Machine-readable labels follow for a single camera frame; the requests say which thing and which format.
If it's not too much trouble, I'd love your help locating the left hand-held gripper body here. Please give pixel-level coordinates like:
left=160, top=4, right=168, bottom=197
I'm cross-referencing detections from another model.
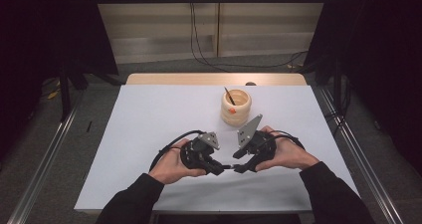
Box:
left=179, top=131, right=221, bottom=170

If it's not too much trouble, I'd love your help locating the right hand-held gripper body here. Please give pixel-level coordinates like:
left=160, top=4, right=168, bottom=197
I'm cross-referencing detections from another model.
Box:
left=237, top=113, right=278, bottom=165

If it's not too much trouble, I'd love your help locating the cream ringed pen holder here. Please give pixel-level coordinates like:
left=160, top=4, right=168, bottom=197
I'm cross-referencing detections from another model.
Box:
left=220, top=89, right=253, bottom=128

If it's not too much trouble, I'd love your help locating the dark pencil with gold end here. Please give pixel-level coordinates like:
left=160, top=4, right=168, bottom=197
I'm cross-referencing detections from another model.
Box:
left=224, top=87, right=237, bottom=107

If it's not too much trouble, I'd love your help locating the person's right hand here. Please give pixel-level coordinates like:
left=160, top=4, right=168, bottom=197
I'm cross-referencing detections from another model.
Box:
left=254, top=125, right=320, bottom=172

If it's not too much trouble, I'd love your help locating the person's left hand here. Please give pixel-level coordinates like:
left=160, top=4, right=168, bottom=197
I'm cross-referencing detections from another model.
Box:
left=147, top=138, right=207, bottom=185

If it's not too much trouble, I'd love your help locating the white table sheet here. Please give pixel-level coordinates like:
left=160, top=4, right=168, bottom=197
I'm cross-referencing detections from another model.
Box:
left=74, top=85, right=360, bottom=215

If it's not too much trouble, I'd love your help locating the black metal stand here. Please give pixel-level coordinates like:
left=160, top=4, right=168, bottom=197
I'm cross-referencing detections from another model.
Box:
left=58, top=63, right=73, bottom=122

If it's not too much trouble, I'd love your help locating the black curtain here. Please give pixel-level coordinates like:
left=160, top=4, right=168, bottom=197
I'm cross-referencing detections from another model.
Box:
left=303, top=0, right=422, bottom=168
left=0, top=0, right=119, bottom=160

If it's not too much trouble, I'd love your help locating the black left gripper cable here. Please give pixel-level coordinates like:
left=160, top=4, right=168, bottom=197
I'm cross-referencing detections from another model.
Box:
left=148, top=129, right=207, bottom=172

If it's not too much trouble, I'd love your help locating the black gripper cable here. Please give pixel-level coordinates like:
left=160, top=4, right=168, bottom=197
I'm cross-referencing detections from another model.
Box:
left=265, top=129, right=306, bottom=150
left=148, top=129, right=207, bottom=172

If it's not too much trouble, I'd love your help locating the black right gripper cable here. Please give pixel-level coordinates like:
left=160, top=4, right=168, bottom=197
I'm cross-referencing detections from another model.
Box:
left=265, top=129, right=306, bottom=150

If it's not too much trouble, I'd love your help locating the black power cable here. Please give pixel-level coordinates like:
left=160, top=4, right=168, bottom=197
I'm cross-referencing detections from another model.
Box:
left=191, top=0, right=221, bottom=67
left=189, top=0, right=310, bottom=74

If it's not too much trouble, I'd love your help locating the black floor cable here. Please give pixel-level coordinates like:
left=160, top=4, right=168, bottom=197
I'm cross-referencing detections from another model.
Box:
left=324, top=79, right=353, bottom=137

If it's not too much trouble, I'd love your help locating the aluminium floor rail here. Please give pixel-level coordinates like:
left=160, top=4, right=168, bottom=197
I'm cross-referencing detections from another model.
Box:
left=6, top=94, right=85, bottom=224
left=317, top=86, right=404, bottom=224

